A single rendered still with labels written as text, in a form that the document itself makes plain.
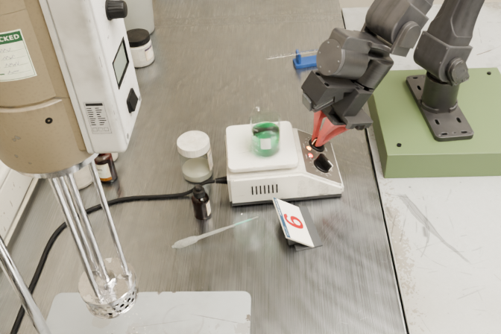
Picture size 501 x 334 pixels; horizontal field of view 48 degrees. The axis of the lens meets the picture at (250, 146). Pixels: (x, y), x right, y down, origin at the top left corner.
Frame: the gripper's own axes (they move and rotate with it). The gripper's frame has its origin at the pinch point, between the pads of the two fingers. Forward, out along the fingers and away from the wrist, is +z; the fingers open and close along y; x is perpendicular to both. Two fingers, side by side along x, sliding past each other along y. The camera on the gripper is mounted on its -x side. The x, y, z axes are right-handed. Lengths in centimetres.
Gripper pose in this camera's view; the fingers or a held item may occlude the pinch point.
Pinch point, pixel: (317, 140)
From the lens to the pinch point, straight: 102.0
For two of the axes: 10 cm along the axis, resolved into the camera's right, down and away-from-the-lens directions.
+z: -4.4, 7.1, 5.6
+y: 5.0, 7.0, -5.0
